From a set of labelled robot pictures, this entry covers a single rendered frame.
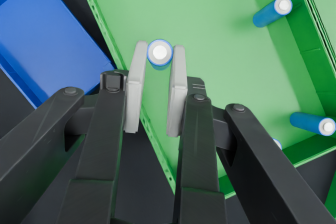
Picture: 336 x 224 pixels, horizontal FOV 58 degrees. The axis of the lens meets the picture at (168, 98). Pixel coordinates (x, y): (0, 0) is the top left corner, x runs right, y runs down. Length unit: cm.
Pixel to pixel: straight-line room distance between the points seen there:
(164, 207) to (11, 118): 44
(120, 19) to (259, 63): 17
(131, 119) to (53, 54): 64
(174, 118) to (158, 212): 67
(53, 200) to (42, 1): 49
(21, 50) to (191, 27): 54
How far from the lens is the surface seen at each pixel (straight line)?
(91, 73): 77
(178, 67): 17
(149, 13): 36
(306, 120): 35
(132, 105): 15
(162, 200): 81
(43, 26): 81
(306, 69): 39
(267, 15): 33
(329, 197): 91
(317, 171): 89
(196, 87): 17
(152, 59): 21
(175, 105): 15
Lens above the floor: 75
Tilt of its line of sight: 87 degrees down
